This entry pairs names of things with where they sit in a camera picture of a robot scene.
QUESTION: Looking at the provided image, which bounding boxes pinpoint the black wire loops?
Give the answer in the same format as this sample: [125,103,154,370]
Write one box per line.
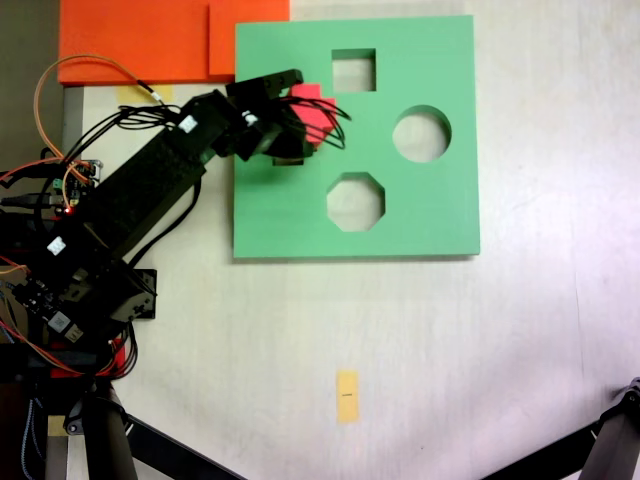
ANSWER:
[277,97,353,151]

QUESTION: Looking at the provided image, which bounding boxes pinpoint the blue braided cable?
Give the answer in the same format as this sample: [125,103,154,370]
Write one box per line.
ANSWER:
[20,397,46,474]

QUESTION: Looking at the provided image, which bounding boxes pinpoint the black notched tripod leg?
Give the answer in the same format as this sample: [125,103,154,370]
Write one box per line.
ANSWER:
[479,376,640,480]

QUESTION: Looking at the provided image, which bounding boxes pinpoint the yellow tape with black mark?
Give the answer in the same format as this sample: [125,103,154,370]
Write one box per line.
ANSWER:
[336,369,360,425]

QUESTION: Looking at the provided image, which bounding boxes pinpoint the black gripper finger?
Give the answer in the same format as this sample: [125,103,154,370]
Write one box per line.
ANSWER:
[272,105,310,162]
[257,68,304,100]

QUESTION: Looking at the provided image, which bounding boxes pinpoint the yellow tape strip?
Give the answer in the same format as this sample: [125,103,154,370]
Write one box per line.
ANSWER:
[117,84,175,105]
[48,414,84,438]

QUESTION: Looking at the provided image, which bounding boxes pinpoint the green shape sorting board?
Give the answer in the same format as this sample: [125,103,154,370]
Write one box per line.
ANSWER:
[232,14,482,261]

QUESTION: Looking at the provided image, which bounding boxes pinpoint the black usb cable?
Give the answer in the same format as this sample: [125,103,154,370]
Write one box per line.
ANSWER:
[0,192,64,209]

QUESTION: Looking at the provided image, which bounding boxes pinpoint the red cross columnar block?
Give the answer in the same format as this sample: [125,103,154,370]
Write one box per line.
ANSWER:
[288,82,339,151]

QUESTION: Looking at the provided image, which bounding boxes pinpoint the orange flat board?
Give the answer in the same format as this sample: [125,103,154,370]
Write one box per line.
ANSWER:
[57,0,291,85]

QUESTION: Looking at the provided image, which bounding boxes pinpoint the black driver circuit board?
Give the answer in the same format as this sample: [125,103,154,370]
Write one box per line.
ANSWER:
[9,277,86,347]

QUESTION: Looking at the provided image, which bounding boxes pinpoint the orange wire cable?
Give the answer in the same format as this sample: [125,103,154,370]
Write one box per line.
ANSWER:
[32,53,144,169]

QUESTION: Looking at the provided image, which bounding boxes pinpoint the small circuit board with connectors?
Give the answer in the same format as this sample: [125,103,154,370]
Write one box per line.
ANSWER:
[52,158,104,206]

